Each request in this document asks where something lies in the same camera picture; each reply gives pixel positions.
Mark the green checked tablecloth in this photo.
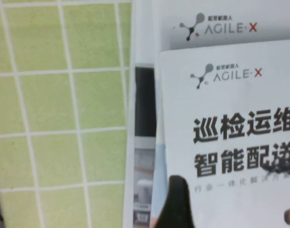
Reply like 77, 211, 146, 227
0, 0, 134, 228

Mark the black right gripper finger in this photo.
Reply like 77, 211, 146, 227
157, 175, 196, 228

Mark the white red-title Agilex brochure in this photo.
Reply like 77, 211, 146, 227
159, 0, 290, 52

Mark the plain white brochure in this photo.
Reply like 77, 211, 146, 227
122, 0, 164, 228

